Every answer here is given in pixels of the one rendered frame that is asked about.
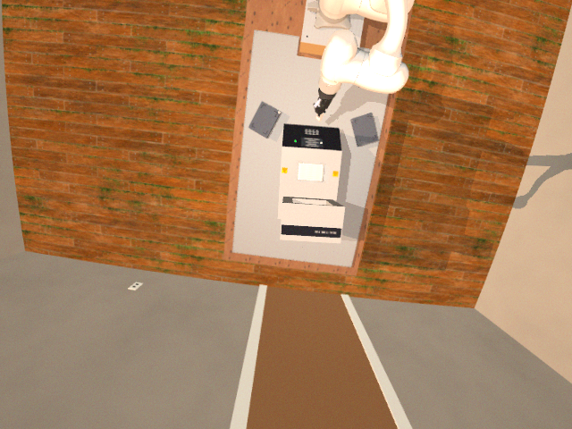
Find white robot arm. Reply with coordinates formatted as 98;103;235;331
307;0;415;95

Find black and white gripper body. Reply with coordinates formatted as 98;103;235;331
317;89;336;104

